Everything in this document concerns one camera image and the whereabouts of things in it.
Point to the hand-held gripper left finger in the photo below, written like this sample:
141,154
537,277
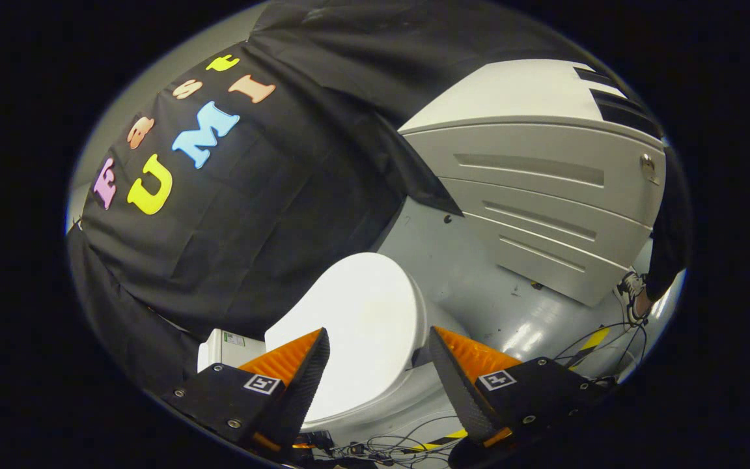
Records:
303,384

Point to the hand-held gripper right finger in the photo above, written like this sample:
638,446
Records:
456,384

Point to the white toilet lid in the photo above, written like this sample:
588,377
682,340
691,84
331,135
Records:
362,312

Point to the white toilet tank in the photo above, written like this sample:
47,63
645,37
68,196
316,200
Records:
225,352

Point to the yellow black hazard tape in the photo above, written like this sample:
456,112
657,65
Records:
593,342
443,440

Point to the black backdrop cloth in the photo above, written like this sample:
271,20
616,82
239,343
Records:
251,228

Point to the person's shoe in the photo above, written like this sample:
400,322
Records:
634,296

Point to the grey drawer cabinet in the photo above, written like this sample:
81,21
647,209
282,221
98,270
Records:
544,195

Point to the person's dark trouser leg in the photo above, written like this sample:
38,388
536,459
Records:
671,228

